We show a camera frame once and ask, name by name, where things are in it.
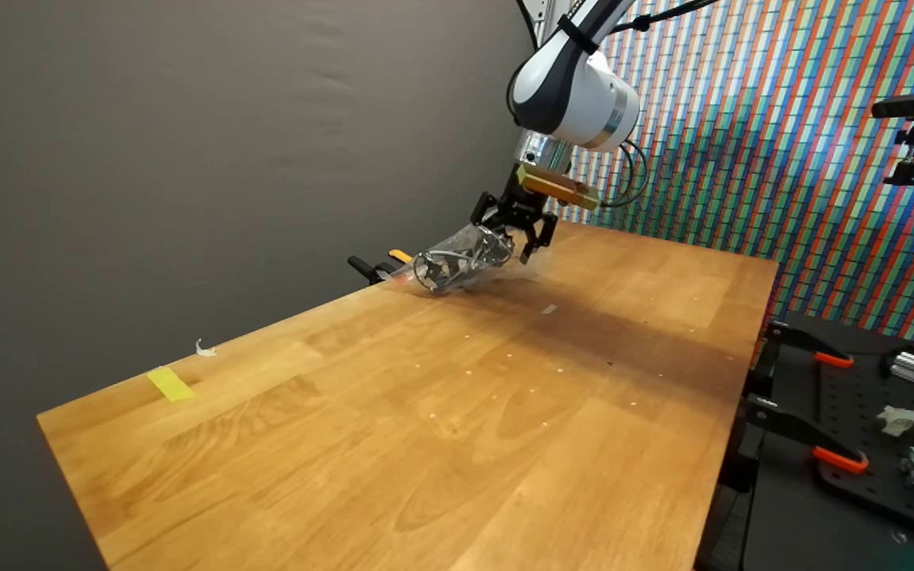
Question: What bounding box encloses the black orange table clamp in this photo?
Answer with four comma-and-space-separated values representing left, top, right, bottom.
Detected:
345, 248, 416, 285

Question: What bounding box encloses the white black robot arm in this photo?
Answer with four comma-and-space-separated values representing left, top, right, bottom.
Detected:
474, 0, 640, 257

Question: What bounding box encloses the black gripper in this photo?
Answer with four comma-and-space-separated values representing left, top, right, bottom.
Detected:
470, 189, 557, 260

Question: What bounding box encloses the clear plastic bag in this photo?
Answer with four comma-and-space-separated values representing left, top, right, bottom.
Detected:
411, 226, 515, 291

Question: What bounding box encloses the orange handled clamp lower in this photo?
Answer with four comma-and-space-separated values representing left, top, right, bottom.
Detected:
743, 396, 871, 475

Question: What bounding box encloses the gold wrist camera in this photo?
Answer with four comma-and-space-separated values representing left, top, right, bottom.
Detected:
515, 165, 597, 209

